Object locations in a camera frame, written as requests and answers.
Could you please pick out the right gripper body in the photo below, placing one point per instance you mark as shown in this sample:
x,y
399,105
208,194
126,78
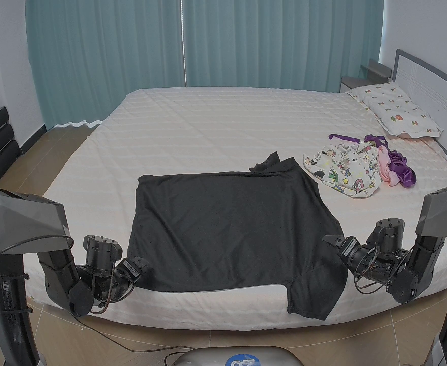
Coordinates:
x,y
357,257

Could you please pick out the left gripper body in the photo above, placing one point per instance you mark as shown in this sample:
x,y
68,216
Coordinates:
x,y
132,271

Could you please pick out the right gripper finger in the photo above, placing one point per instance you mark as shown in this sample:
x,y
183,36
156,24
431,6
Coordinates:
x,y
334,240

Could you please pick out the black T-shirt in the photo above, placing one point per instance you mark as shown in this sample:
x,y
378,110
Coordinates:
x,y
227,235

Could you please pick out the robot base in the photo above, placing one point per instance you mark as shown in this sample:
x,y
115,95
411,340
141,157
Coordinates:
x,y
208,358

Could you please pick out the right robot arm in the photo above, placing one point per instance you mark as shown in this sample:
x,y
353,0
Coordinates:
x,y
441,212

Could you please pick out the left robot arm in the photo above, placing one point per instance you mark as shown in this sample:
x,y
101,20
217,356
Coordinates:
x,y
21,219

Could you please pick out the bed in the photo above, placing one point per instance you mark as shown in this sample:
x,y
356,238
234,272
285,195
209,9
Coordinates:
x,y
208,128

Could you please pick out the white printed pyjama top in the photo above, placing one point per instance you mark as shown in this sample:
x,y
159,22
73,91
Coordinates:
x,y
341,170

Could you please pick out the pink garment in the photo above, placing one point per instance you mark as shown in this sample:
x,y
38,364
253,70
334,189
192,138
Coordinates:
x,y
385,170

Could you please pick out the purple garment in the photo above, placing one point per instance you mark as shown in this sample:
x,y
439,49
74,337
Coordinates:
x,y
402,172

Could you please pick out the white printed pillow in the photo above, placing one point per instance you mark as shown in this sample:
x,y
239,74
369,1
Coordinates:
x,y
395,109

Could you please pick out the grey bedside table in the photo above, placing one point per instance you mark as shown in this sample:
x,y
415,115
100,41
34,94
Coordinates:
x,y
376,69

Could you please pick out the blue-green curtain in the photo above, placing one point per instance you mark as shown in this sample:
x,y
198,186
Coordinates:
x,y
284,32
105,44

